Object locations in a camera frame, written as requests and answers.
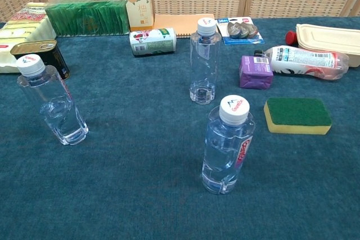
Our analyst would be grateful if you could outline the clear water bottle white cap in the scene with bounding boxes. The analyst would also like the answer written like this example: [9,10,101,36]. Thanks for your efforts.
[188,17,222,105]
[201,94,256,195]
[16,53,89,146]

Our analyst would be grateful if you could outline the white green small packet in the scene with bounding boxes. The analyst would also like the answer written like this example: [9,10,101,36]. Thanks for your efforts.
[129,28,178,57]

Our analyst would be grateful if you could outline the purple drink carton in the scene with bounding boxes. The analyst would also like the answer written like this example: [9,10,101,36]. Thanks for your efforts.
[238,55,275,90]

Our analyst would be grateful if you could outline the orange spiral notebook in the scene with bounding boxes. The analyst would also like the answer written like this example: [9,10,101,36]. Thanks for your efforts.
[153,13,219,39]

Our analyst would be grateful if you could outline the blue correction tape blister pack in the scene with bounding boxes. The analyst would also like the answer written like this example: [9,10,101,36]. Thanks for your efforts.
[215,16,266,46]

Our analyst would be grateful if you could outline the blue table cloth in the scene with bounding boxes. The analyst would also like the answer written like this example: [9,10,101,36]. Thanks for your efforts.
[0,16,360,240]

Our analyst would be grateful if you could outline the green yellow scrub sponge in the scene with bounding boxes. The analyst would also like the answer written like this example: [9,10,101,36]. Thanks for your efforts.
[263,97,332,135]

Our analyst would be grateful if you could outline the clear box green sachets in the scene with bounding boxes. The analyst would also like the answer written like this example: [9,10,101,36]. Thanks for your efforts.
[44,0,131,38]

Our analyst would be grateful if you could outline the small red object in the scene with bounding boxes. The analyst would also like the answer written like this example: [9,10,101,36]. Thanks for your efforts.
[285,30,299,47]

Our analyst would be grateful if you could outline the pink white refill pouch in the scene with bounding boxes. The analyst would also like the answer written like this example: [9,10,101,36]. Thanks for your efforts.
[254,44,350,81]

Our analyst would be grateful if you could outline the black tin gold lid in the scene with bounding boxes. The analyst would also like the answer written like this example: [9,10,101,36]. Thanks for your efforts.
[10,39,71,80]

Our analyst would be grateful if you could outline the beige lidded food container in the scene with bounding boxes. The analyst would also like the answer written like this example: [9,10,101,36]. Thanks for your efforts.
[295,23,360,68]

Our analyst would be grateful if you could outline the yellow sponge multipack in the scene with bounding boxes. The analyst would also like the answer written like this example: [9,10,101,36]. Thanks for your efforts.
[0,2,57,74]

